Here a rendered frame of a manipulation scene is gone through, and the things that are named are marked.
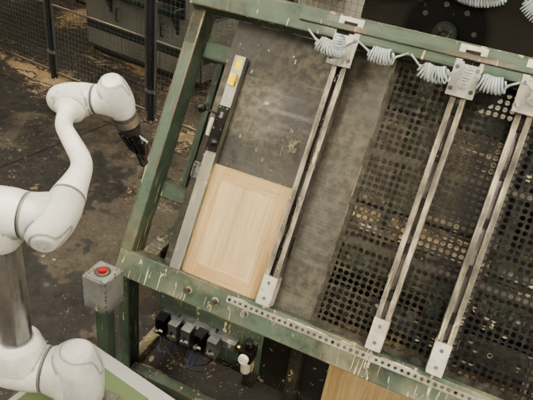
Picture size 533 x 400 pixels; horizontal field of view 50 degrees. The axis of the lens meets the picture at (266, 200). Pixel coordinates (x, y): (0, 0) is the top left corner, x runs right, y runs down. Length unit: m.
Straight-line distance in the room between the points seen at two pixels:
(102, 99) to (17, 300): 0.68
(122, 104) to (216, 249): 0.81
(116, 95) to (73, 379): 0.91
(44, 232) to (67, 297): 2.21
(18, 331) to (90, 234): 2.37
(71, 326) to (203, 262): 1.30
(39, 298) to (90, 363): 1.87
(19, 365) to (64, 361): 0.14
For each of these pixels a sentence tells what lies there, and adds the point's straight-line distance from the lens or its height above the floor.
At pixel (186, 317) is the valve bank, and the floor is 0.74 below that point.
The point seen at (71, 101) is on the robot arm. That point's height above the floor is 1.72.
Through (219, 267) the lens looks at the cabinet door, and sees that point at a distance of 2.47.
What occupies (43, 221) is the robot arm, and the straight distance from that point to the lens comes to 1.58.
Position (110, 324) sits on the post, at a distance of 2.65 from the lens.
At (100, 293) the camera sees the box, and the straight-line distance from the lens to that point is 2.46.
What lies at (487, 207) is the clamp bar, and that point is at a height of 1.48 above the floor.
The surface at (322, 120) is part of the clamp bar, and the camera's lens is 2.31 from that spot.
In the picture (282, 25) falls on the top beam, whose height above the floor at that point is 1.88.
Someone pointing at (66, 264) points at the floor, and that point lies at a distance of 4.01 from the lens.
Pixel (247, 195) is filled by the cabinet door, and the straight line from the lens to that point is 2.41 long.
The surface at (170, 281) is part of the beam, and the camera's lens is 2.53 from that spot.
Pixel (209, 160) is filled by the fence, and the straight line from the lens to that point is 2.46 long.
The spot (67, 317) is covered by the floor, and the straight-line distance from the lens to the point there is 3.64.
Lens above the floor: 2.53
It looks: 33 degrees down
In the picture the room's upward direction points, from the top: 8 degrees clockwise
